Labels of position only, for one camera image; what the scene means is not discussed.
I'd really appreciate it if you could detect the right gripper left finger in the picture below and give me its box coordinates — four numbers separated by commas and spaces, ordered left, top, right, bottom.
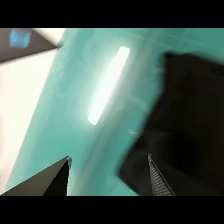
1, 155, 73, 197

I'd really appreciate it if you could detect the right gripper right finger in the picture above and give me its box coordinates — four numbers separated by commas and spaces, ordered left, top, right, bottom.
147, 153, 176, 197

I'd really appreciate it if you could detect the black garment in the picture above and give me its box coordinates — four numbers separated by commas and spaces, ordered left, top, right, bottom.
118, 52, 224, 197

